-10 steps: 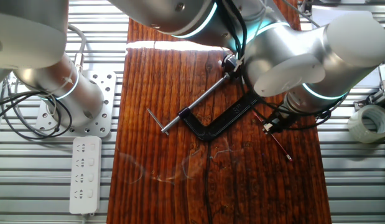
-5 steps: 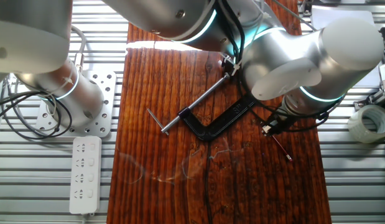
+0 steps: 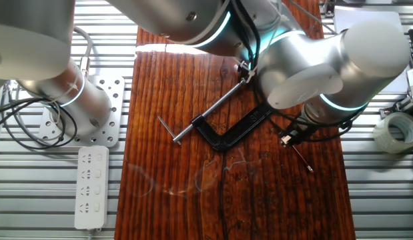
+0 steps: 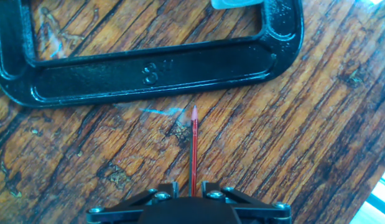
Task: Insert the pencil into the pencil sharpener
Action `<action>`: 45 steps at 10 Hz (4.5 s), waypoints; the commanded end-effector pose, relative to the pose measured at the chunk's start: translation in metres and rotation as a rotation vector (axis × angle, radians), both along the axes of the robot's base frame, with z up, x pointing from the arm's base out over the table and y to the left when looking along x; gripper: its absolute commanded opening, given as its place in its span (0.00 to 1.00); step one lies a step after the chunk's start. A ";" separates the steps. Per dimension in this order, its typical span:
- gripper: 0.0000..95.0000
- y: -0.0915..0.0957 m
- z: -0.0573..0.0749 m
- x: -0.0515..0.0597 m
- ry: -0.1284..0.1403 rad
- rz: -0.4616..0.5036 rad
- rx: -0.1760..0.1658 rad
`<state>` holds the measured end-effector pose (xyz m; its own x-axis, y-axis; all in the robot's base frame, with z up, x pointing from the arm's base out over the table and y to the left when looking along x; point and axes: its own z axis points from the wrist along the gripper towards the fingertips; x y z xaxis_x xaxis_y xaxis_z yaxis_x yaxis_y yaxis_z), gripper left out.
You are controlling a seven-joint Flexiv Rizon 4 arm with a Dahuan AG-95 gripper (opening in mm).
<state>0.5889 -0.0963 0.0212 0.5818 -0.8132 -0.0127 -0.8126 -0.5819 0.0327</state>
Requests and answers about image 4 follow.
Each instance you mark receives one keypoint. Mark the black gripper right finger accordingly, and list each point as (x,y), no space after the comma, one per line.
(254,207)

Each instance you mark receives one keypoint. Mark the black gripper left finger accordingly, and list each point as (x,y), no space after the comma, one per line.
(127,205)

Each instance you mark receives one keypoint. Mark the brown wooden board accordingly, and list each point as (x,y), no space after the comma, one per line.
(273,140)

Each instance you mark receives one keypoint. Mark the red pencil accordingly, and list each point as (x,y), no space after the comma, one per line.
(194,149)

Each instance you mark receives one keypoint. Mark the black C-clamp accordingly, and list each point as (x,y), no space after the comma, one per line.
(179,71)

